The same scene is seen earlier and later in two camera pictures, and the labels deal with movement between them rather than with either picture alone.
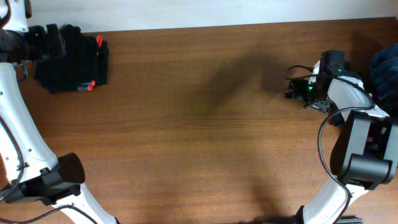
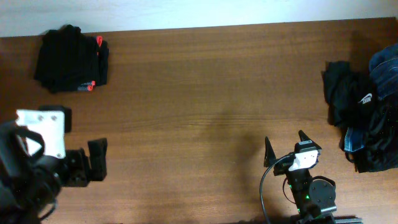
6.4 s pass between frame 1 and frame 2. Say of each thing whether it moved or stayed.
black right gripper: moved
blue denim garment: stayed
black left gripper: moved
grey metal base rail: stayed
